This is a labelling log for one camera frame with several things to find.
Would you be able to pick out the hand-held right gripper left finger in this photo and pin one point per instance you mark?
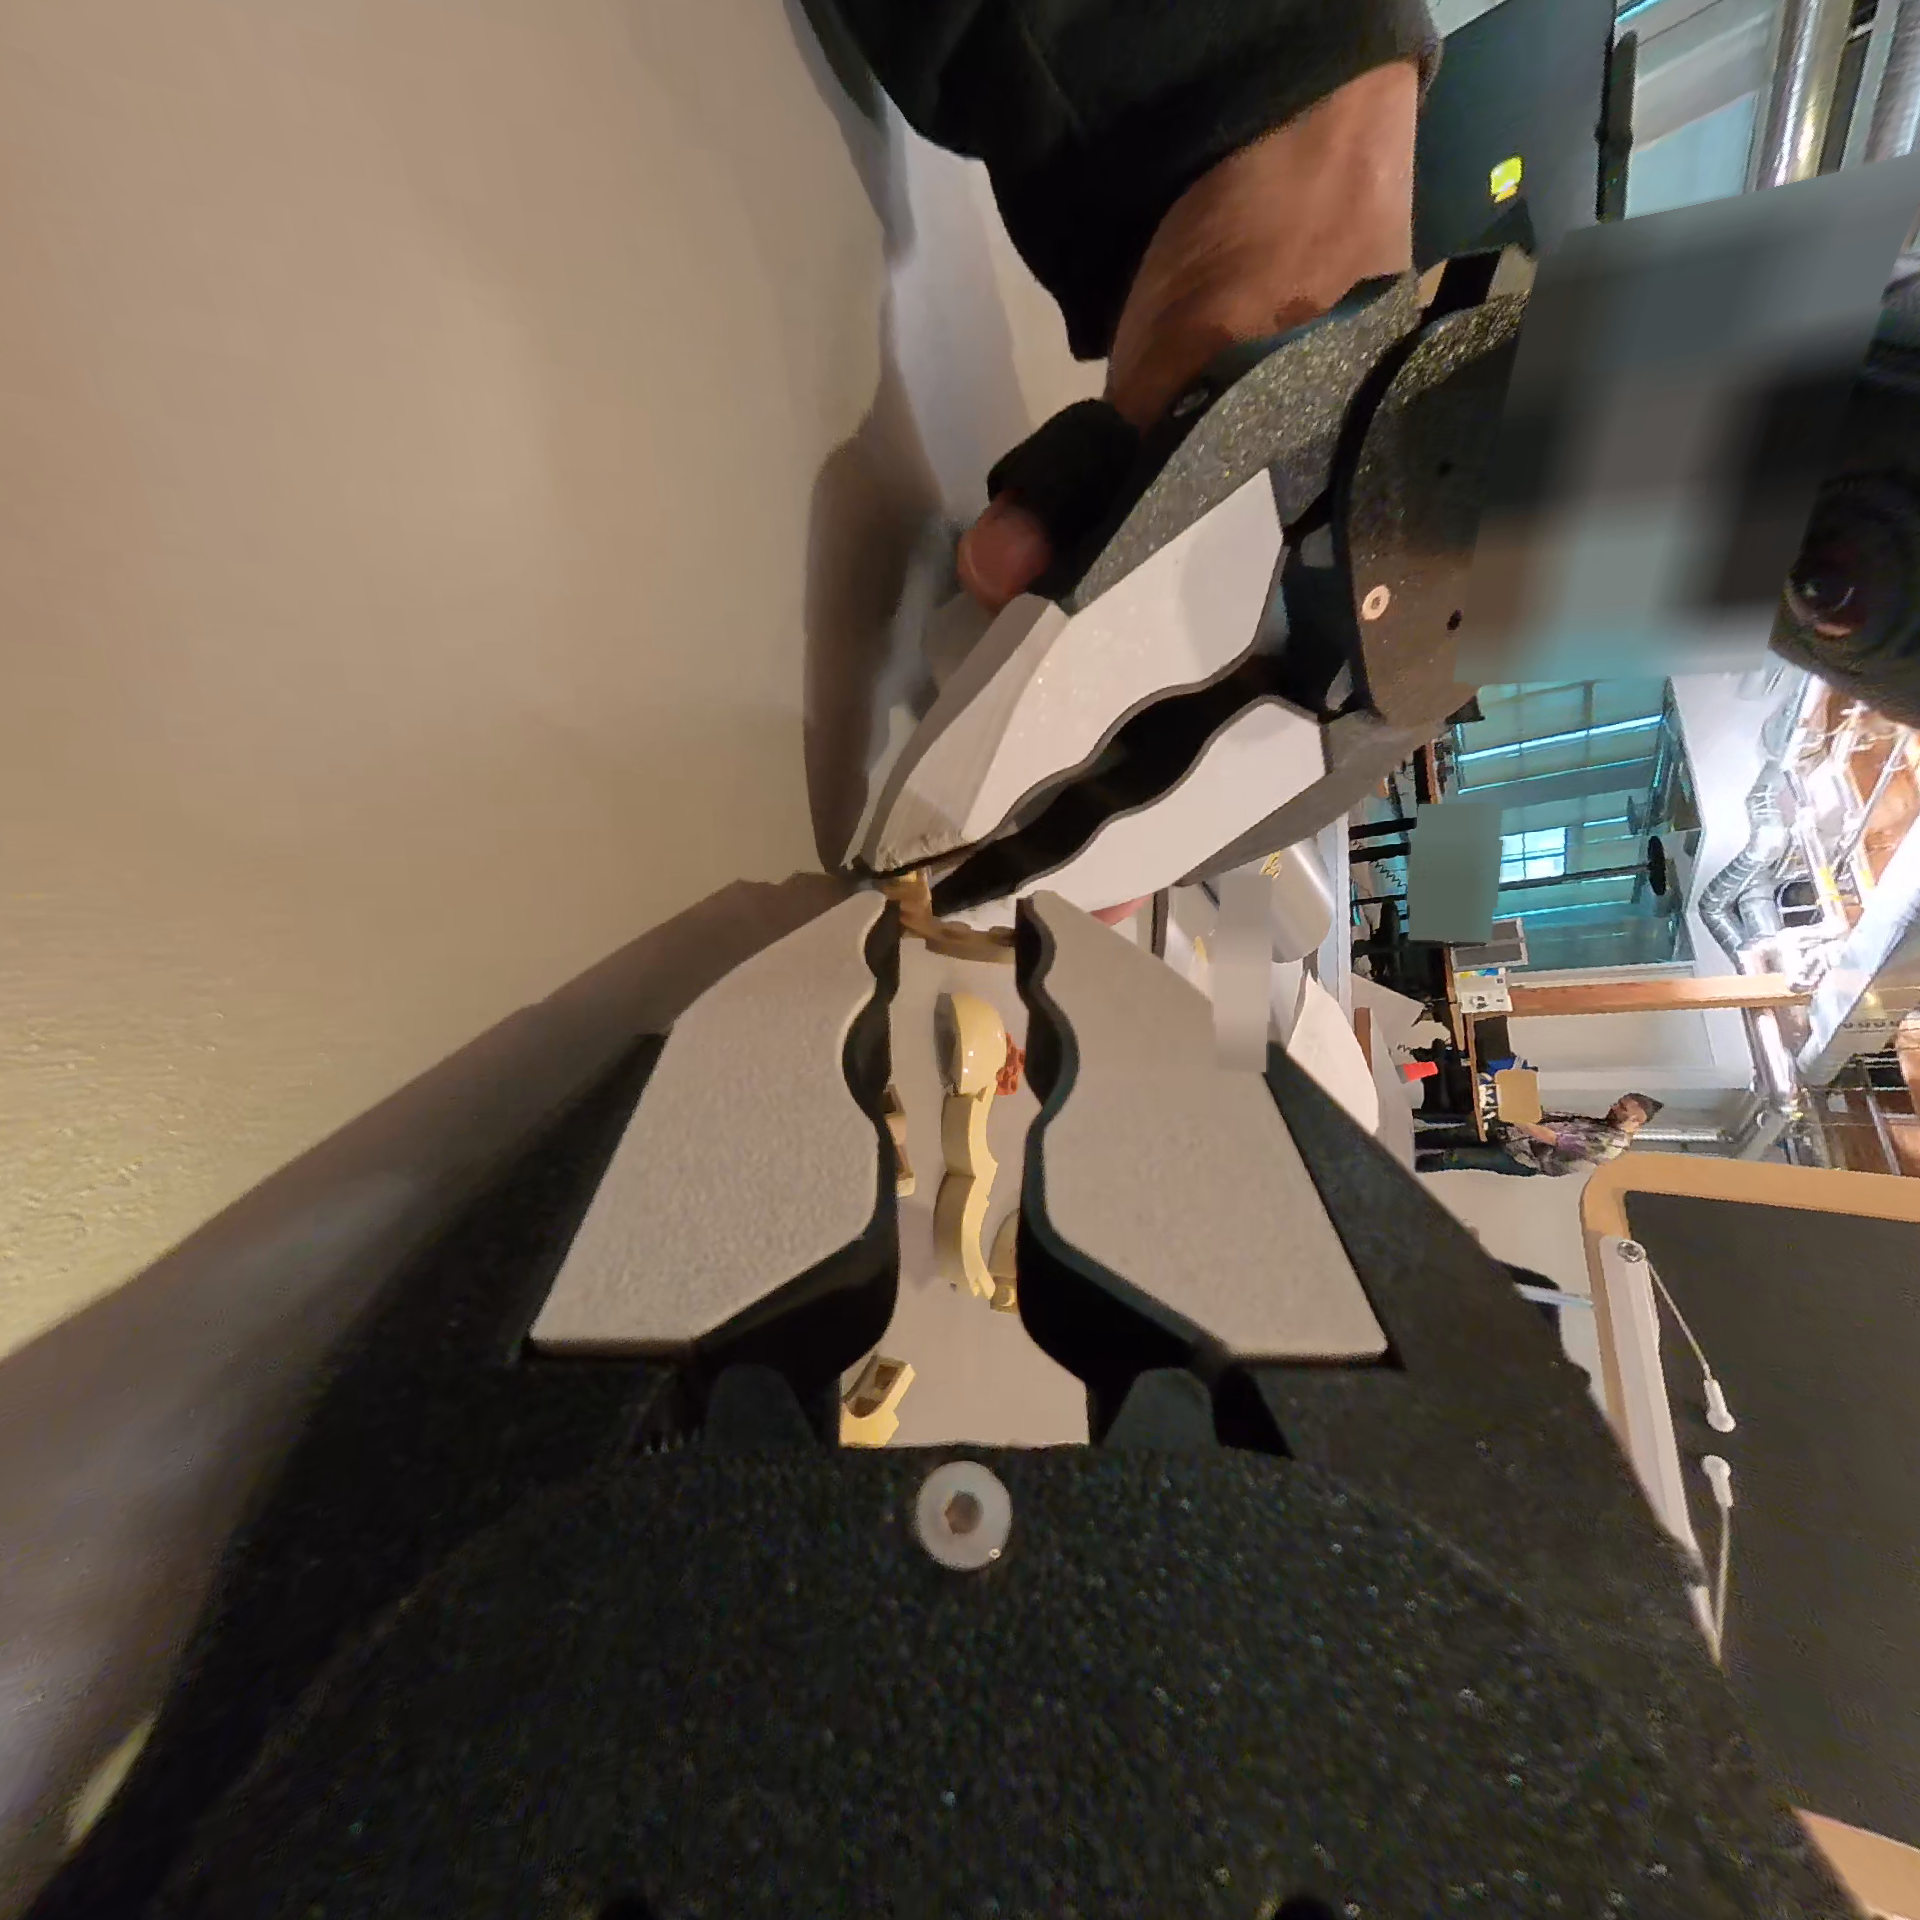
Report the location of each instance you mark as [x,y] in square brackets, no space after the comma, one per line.
[722,1170]

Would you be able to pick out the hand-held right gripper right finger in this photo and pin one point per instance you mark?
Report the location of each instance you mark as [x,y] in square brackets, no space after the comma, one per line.
[1202,1183]

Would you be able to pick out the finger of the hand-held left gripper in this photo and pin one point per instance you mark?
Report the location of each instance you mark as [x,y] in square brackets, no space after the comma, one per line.
[1202,794]
[1109,628]

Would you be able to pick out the tan curved plate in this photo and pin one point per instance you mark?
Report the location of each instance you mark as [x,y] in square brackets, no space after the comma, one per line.
[961,940]

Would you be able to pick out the person's left forearm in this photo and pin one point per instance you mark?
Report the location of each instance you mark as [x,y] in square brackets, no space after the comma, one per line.
[1125,88]

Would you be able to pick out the grey desk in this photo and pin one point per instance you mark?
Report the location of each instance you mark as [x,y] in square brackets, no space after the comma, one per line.
[377,523]

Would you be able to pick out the person's left hand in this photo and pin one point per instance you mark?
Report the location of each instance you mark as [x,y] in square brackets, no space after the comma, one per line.
[1275,254]

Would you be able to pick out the tan quarter dome brick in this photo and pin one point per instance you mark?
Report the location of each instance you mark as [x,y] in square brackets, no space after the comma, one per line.
[974,1043]

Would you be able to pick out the tan hollow corner brick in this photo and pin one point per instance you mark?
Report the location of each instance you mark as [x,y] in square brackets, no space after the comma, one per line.
[878,1403]

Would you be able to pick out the black floor lamp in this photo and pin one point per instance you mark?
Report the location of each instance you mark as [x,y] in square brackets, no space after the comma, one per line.
[1501,865]

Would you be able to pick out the large black monitor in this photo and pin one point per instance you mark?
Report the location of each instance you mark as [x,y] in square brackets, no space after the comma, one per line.
[1485,88]

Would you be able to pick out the tan framed screen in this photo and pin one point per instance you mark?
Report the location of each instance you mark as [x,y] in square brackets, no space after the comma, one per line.
[1802,1423]

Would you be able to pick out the silver ventilation duct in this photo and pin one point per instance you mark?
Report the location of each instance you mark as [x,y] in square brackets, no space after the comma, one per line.
[1741,884]

